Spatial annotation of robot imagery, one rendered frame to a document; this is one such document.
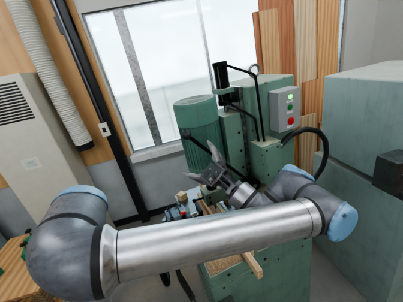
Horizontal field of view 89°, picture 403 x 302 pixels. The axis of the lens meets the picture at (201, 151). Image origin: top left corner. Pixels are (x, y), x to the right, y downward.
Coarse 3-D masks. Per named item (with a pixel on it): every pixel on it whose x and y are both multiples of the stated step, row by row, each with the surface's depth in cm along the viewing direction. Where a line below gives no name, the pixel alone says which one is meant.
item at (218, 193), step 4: (204, 188) 101; (216, 188) 99; (220, 188) 98; (204, 192) 98; (208, 192) 97; (212, 192) 97; (216, 192) 97; (220, 192) 98; (224, 192) 99; (204, 196) 97; (208, 196) 96; (212, 196) 97; (216, 196) 98; (220, 196) 99; (224, 196) 100; (204, 200) 100; (208, 200) 97; (212, 200) 98; (216, 200) 99; (220, 200) 100; (208, 204) 98; (212, 204) 99
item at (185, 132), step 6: (186, 132) 69; (186, 138) 70; (192, 138) 71; (198, 144) 73; (204, 150) 75; (234, 168) 83; (240, 174) 84; (246, 180) 87; (252, 180) 86; (258, 180) 87; (252, 186) 86; (258, 186) 88
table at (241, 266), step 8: (192, 192) 129; (200, 192) 127; (176, 200) 125; (184, 200) 123; (192, 208) 115; (256, 256) 83; (240, 264) 81; (248, 264) 83; (208, 272) 80; (224, 272) 79; (232, 272) 81; (240, 272) 82; (216, 280) 79; (224, 280) 81
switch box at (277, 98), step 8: (288, 88) 78; (296, 88) 77; (272, 96) 78; (280, 96) 75; (296, 96) 78; (272, 104) 80; (280, 104) 76; (288, 104) 78; (296, 104) 79; (272, 112) 81; (280, 112) 78; (296, 112) 80; (272, 120) 83; (280, 120) 79; (296, 120) 82; (272, 128) 84; (280, 128) 80; (288, 128) 82
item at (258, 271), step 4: (200, 188) 124; (216, 212) 103; (220, 212) 102; (248, 252) 79; (244, 256) 81; (248, 256) 78; (252, 256) 78; (248, 260) 78; (252, 260) 76; (252, 264) 75; (256, 264) 74; (252, 268) 76; (256, 268) 73; (260, 268) 73; (256, 272) 73; (260, 272) 72; (260, 276) 73
